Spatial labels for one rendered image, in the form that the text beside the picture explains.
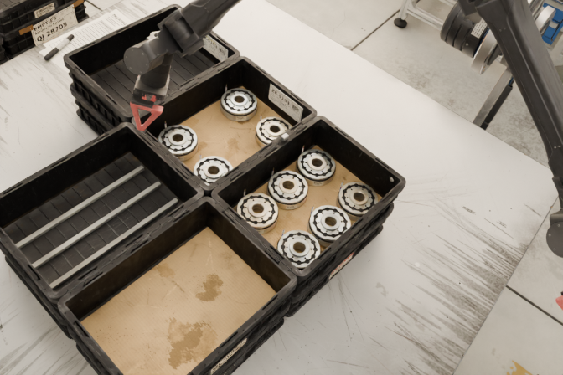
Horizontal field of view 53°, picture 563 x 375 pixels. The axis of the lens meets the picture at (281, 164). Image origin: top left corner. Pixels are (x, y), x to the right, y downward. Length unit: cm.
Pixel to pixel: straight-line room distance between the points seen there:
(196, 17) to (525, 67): 60
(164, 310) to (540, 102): 85
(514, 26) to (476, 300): 87
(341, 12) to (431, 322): 232
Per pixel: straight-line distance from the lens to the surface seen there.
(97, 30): 211
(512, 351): 245
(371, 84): 201
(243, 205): 141
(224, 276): 134
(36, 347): 146
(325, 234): 139
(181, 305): 131
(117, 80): 174
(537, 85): 96
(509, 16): 94
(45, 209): 148
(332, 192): 150
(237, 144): 156
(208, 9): 113
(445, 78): 326
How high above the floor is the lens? 202
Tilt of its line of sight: 51 degrees down
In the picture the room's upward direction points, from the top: 11 degrees clockwise
